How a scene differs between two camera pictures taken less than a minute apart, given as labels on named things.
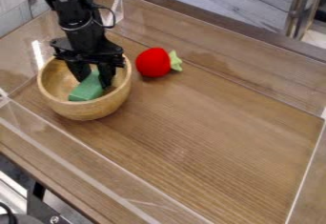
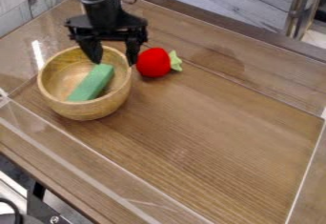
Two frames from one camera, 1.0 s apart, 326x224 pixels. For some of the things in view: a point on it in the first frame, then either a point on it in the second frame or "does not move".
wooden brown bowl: [58, 81] does not move
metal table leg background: [301, 13] does not move
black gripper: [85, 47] → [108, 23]
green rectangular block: [90, 89] does not move
